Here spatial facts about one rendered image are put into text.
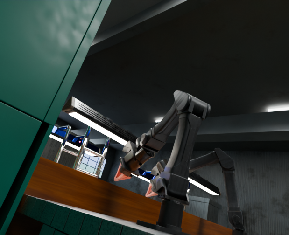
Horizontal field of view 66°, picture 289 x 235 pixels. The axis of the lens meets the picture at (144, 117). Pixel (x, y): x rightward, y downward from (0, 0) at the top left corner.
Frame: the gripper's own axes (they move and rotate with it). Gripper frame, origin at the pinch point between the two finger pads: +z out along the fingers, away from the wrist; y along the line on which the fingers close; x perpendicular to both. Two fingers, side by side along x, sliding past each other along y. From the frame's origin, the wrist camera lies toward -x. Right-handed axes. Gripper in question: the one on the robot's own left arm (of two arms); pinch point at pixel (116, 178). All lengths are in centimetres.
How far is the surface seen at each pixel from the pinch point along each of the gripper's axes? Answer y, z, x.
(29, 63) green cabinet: 55, -25, 3
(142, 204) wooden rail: -1.0, -8.4, 17.7
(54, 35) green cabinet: 53, -33, -5
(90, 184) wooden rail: 23.9, -8.7, 17.3
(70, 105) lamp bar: 27.2, -6.5, -26.1
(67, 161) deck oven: -214, 303, -355
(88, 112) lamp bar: 18.2, -7.4, -26.8
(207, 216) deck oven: -615, 172, -206
